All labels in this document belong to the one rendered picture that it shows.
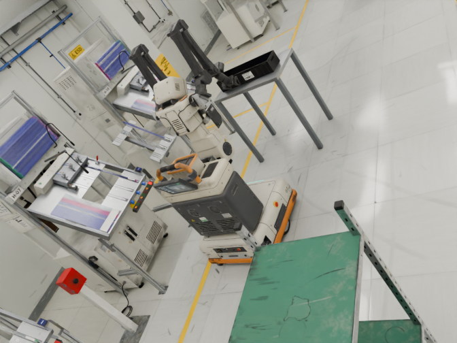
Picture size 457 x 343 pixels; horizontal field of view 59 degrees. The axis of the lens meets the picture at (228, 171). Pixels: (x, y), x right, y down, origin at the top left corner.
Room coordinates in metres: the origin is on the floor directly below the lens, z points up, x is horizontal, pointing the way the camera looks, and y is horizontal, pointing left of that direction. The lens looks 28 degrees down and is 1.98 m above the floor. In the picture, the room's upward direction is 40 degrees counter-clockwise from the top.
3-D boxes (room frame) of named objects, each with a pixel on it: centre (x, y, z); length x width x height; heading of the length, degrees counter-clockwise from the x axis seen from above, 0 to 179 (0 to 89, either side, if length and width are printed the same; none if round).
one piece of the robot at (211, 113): (2.84, -0.08, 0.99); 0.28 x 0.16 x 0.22; 43
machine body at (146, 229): (3.55, 1.30, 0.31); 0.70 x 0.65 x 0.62; 139
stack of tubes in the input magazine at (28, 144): (3.51, 1.16, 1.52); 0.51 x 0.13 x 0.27; 139
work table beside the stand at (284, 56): (3.41, -0.70, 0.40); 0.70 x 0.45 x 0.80; 43
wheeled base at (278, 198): (2.64, 0.13, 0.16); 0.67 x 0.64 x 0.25; 133
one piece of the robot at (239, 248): (2.41, 0.35, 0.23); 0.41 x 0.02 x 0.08; 43
